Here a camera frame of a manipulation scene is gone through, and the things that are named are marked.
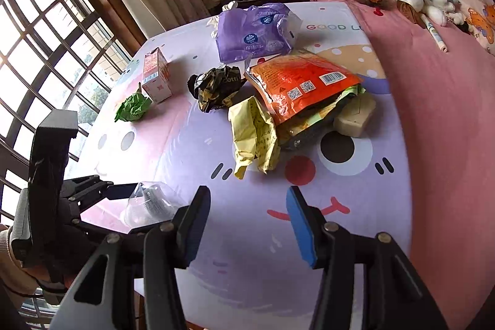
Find clear plastic wrapper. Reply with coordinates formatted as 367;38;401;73
120;182;188;229

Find left hand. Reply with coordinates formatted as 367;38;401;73
0;225;50;308

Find green crumpled paper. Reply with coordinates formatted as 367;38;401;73
114;83;153;122

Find cartoon print bed sheet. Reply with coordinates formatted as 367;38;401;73
66;2;412;329

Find yellow crumpled paper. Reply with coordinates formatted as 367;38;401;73
228;96;280;180

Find strawberry milk carton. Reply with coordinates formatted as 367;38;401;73
142;48;172;104

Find beige small box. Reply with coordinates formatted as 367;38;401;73
333;92;377;137

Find black gold crumpled wrapper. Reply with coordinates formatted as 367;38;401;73
187;65;247;113

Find orange snack bag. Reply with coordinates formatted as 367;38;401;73
244;50;361;125

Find pink blanket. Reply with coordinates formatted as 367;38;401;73
311;0;494;329

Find white crumpled paper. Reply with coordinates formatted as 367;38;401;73
206;0;239;40

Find purple plastic bag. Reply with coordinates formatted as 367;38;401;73
216;3;302;64

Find cartoon pillow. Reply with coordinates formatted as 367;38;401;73
458;0;495;55

